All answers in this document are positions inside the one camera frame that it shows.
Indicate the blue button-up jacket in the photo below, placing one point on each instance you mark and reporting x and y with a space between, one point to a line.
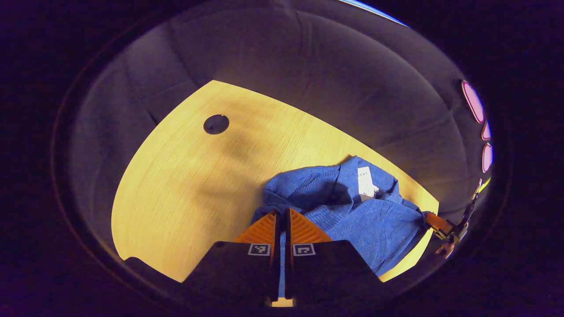
374 220

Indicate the black backdrop cloth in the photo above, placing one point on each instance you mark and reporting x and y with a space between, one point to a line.
330 66

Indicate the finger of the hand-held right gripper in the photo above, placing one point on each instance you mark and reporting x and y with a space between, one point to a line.
445 250
436 222

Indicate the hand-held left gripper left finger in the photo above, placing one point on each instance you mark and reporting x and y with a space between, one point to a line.
275 273

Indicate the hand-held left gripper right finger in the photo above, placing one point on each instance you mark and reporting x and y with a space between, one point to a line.
291 273

